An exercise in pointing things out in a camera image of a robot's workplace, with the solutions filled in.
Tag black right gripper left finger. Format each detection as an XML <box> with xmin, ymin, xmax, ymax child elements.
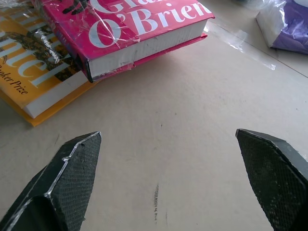
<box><xmin>0</xmin><ymin>131</ymin><xmax>102</xmax><ymax>231</ymax></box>

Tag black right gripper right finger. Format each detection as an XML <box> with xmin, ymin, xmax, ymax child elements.
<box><xmin>235</xmin><ymin>128</ymin><xmax>308</xmax><ymax>231</ymax></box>

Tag yellow hardcover book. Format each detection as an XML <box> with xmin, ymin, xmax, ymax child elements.
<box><xmin>0</xmin><ymin>0</ymin><xmax>102</xmax><ymax>127</ymax></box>

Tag pink hardcover book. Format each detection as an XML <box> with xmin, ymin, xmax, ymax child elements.
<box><xmin>30</xmin><ymin>0</ymin><xmax>215</xmax><ymax>84</ymax></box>

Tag clear tape strip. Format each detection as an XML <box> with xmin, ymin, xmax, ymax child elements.
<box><xmin>203</xmin><ymin>20</ymin><xmax>308</xmax><ymax>78</ymax></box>

